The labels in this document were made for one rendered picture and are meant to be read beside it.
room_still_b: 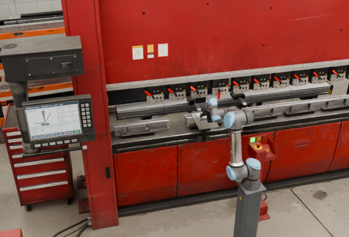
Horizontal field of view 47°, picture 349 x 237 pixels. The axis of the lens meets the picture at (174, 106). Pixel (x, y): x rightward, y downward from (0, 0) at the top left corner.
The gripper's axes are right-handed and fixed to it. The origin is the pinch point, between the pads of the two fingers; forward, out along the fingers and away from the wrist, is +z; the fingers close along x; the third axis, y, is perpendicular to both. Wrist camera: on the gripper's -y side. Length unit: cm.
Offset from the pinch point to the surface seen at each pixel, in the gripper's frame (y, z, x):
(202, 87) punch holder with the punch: 23.8, -15.1, -0.7
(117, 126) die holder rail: 8, 12, 77
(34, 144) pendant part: -17, -50, 141
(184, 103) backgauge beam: 25.3, 25.4, 8.2
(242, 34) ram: 53, -51, -34
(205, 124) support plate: -8.4, -5.8, 2.2
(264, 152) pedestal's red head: -40, -3, -46
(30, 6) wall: 324, 272, 163
